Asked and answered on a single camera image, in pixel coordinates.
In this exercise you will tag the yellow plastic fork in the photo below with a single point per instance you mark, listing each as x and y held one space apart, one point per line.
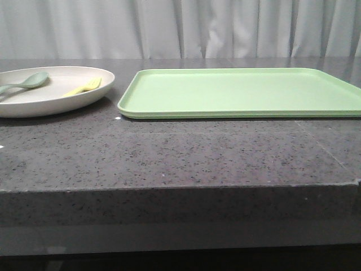
91 85

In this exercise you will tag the beige round plate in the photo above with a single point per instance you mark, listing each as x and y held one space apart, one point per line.
49 98

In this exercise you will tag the light green plastic tray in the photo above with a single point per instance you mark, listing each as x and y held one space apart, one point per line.
238 93

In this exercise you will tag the sage green plastic spoon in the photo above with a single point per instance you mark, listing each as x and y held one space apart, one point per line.
33 81

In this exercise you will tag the grey pleated curtain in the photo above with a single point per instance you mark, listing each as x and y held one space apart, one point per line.
178 29

